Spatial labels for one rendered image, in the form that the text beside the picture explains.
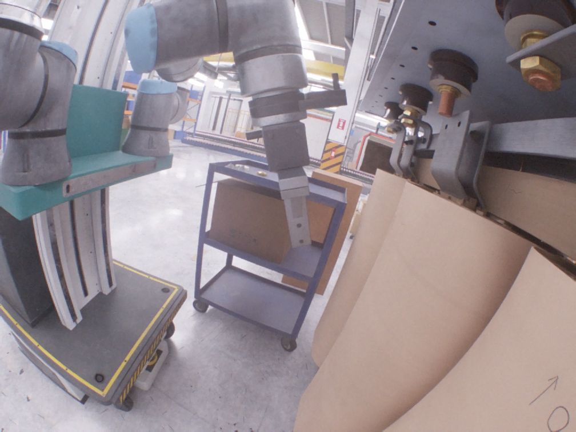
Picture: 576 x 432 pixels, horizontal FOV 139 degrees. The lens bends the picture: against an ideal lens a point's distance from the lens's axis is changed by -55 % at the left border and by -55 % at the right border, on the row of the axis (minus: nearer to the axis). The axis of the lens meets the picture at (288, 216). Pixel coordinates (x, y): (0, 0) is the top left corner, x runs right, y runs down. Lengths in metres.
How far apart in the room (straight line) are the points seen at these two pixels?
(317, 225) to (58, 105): 1.59
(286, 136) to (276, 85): 0.06
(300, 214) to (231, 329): 1.24
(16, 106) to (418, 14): 0.63
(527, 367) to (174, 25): 0.42
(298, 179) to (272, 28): 0.18
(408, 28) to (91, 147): 0.87
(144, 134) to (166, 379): 1.05
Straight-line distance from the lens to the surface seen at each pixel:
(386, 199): 0.78
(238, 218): 1.15
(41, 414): 1.33
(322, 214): 1.68
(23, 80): 0.45
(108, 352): 0.97
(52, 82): 0.52
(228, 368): 1.29
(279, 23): 0.30
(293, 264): 1.20
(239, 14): 0.30
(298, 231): 0.30
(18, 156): 0.55
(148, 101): 0.86
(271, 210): 1.08
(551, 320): 0.19
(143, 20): 0.30
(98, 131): 0.85
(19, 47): 0.43
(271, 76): 0.28
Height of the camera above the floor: 1.09
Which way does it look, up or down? 18 degrees down
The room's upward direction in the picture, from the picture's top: 15 degrees clockwise
